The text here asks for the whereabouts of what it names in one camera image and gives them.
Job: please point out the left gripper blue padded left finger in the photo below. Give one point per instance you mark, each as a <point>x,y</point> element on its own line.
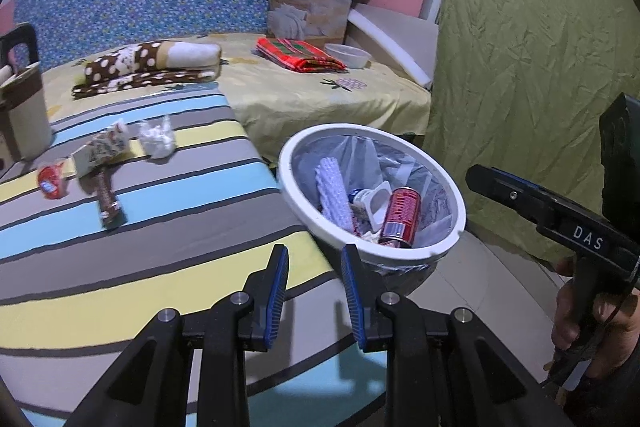
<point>148,384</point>

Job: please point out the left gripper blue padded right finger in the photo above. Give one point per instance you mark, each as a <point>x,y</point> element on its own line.
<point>442,369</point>

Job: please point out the red drink can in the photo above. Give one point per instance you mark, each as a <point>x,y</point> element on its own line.
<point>401,219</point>

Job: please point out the brown snack wrapper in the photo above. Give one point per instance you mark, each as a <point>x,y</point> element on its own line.
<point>111,213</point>

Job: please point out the white foam net sleeve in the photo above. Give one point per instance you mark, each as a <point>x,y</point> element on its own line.
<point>332,194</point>

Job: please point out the clear cup red wrapper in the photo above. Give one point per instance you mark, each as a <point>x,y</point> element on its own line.
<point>51,179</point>

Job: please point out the cream paper bag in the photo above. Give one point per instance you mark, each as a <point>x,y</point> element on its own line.
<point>108,144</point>

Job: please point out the white tissue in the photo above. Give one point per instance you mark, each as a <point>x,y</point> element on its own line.
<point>157,142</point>

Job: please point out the white blue yogurt cup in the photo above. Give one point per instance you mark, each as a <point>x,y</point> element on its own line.
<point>374,200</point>

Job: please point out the white round trash bin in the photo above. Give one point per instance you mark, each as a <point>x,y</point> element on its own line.
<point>367,157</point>

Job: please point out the person's right hand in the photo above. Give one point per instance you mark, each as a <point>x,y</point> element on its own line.
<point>619,339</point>

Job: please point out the striped table cloth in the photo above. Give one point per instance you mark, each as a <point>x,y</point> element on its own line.
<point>73,294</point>

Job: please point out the green curtain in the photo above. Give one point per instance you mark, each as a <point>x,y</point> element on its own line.
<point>520,85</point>

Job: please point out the yellow bed sheet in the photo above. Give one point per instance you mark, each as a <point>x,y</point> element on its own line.
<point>271,102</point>

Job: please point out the cream brown lidded mug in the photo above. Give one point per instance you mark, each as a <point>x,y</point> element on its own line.
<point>25,125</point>

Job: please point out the clear plastic bowl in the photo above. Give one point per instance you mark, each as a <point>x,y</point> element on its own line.
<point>351,57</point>

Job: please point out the brown polka dot pillow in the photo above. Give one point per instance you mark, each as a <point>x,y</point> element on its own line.
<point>148,64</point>

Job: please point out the red plaid folded cloth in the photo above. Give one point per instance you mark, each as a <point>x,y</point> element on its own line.
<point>298,55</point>

